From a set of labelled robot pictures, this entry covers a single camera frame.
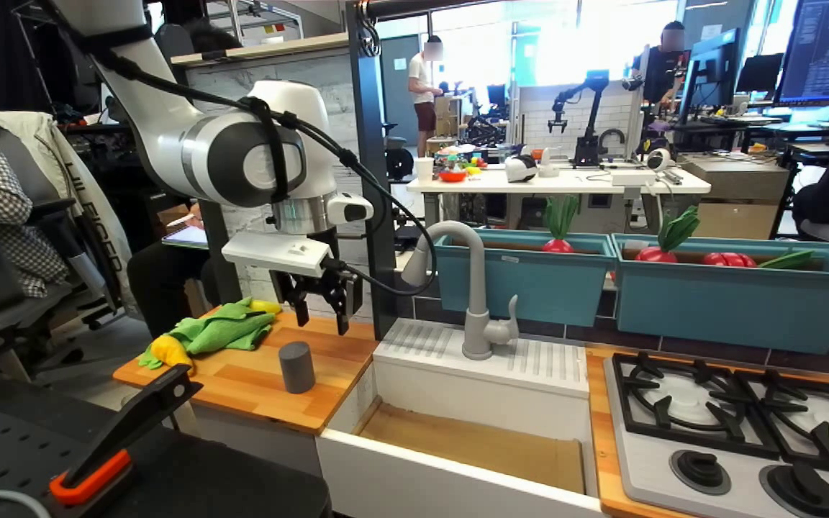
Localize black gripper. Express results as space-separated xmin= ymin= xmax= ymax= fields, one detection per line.
xmin=267 ymin=268 xmax=365 ymax=340

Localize grey cylinder object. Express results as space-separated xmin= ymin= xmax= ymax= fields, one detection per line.
xmin=277 ymin=340 xmax=320 ymax=396

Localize small yellow plush piece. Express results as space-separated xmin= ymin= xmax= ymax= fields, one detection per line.
xmin=248 ymin=297 xmax=284 ymax=318

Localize green cloth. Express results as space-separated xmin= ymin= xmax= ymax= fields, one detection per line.
xmin=139 ymin=297 xmax=284 ymax=371

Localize wooden counter board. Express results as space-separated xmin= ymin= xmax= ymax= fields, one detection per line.
xmin=109 ymin=311 xmax=381 ymax=436

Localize white cabinet base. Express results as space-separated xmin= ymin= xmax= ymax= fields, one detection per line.
xmin=188 ymin=396 xmax=329 ymax=478

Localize grey toy faucet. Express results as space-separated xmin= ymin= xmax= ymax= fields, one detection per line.
xmin=401 ymin=219 xmax=525 ymax=363

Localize white toy sink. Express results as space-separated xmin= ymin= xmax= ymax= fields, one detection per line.
xmin=318 ymin=317 xmax=605 ymax=518

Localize small teal planter box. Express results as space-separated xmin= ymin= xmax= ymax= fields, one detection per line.
xmin=430 ymin=226 xmax=620 ymax=330

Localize grey wood backsplash panel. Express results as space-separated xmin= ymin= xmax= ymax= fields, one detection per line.
xmin=181 ymin=45 xmax=375 ymax=324

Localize black orange clamp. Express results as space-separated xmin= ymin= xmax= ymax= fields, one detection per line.
xmin=47 ymin=363 xmax=204 ymax=511

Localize white kettle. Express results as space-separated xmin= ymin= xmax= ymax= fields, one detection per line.
xmin=500 ymin=151 xmax=539 ymax=187

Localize standing person white shirt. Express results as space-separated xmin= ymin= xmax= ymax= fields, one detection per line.
xmin=405 ymin=30 xmax=446 ymax=138

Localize red radish toy upright leaves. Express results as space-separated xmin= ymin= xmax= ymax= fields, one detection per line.
xmin=539 ymin=194 xmax=587 ymax=258

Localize white work table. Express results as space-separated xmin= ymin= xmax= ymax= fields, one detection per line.
xmin=405 ymin=158 xmax=713 ymax=232

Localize beige jacket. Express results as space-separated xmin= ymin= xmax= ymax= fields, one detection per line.
xmin=0 ymin=108 xmax=135 ymax=289

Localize wooden stove counter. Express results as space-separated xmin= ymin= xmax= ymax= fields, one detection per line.
xmin=581 ymin=343 xmax=829 ymax=518

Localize person in black top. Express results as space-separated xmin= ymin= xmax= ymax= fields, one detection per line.
xmin=153 ymin=0 xmax=244 ymax=61

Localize red radish toy slanted leaf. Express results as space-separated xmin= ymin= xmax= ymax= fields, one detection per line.
xmin=630 ymin=203 xmax=703 ymax=268

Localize red tomato toy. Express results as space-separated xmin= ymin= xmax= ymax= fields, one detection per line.
xmin=700 ymin=251 xmax=761 ymax=269

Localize long teal planter box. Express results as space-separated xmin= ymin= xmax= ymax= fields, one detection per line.
xmin=611 ymin=229 xmax=829 ymax=356

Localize toy gas stove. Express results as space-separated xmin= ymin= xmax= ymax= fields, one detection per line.
xmin=605 ymin=347 xmax=829 ymax=518

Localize seated person dark hair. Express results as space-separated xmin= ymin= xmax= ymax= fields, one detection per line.
xmin=628 ymin=20 xmax=690 ymax=108

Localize beige cabinet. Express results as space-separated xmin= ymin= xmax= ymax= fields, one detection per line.
xmin=676 ymin=148 xmax=793 ymax=240

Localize small black monitor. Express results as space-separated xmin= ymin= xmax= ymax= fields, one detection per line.
xmin=680 ymin=25 xmax=745 ymax=122

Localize green vegetable toy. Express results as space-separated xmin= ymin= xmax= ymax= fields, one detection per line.
xmin=757 ymin=248 xmax=826 ymax=274

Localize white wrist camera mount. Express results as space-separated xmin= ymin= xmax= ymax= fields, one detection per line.
xmin=218 ymin=229 xmax=338 ymax=282

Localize thick black frame post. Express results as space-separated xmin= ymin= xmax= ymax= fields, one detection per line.
xmin=342 ymin=0 xmax=401 ymax=343

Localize grey cable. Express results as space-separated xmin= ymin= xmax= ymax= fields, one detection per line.
xmin=0 ymin=487 xmax=54 ymax=518

